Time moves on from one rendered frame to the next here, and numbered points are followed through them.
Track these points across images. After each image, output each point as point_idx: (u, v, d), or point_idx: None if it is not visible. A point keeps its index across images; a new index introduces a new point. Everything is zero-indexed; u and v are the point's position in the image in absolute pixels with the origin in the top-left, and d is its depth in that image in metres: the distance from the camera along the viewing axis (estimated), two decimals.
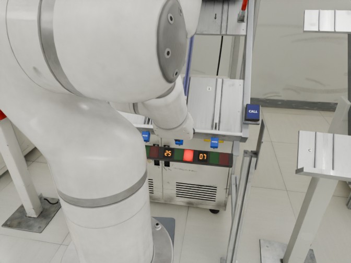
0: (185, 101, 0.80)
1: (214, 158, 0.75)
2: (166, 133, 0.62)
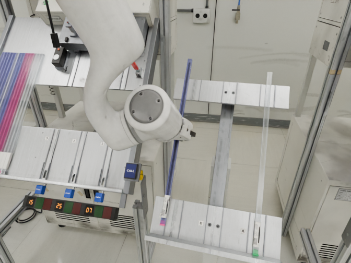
0: (168, 202, 0.67)
1: (98, 212, 0.82)
2: None
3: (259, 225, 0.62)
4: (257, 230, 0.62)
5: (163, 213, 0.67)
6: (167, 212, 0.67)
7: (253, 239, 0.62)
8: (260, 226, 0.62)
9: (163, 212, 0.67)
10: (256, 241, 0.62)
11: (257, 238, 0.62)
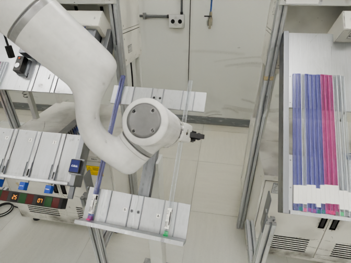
0: (94, 200, 0.79)
1: (48, 202, 0.94)
2: None
3: (171, 211, 0.74)
4: (168, 215, 0.74)
5: (90, 209, 0.78)
6: (94, 209, 0.78)
7: (165, 222, 0.74)
8: (171, 212, 0.74)
9: (90, 208, 0.78)
10: (167, 224, 0.73)
11: (168, 221, 0.73)
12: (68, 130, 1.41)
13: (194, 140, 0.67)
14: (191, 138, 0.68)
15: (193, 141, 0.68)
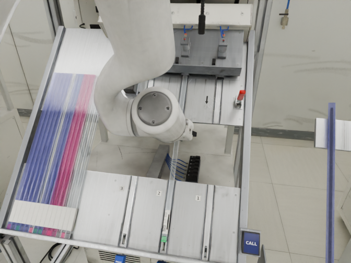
0: None
1: None
2: None
3: (169, 213, 0.66)
4: (166, 217, 0.66)
5: None
6: None
7: (163, 226, 0.65)
8: (169, 214, 0.66)
9: None
10: (165, 228, 0.65)
11: (166, 225, 0.65)
12: (161, 160, 1.08)
13: None
14: None
15: None
